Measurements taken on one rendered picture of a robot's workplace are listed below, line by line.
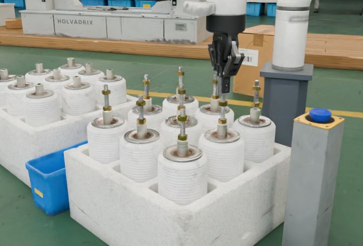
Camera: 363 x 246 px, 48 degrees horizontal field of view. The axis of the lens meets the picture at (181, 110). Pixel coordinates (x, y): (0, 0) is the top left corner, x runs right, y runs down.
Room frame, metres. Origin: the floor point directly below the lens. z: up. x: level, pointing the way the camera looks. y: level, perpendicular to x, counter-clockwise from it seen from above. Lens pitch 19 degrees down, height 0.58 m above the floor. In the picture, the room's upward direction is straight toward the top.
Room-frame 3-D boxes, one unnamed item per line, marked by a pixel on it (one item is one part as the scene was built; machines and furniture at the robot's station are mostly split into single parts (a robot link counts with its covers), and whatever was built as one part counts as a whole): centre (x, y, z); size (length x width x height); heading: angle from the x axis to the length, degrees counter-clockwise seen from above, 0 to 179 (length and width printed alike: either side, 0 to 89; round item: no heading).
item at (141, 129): (0.78, 0.08, 0.26); 0.02 x 0.02 x 0.03
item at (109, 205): (0.87, 0.00, 0.09); 0.39 x 0.39 x 0.18; 46
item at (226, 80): (0.77, -0.09, 0.37); 0.03 x 0.01 x 0.05; 18
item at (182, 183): (0.70, 0.00, 0.16); 0.10 x 0.10 x 0.18
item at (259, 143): (0.87, -0.17, 0.16); 0.10 x 0.10 x 0.18
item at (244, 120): (0.87, -0.17, 0.25); 0.08 x 0.08 x 0.01
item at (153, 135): (0.78, 0.08, 0.25); 0.08 x 0.08 x 0.01
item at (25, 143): (1.25, 0.39, 0.09); 0.39 x 0.39 x 0.18; 45
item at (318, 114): (0.72, -0.26, 0.32); 0.04 x 0.04 x 0.02
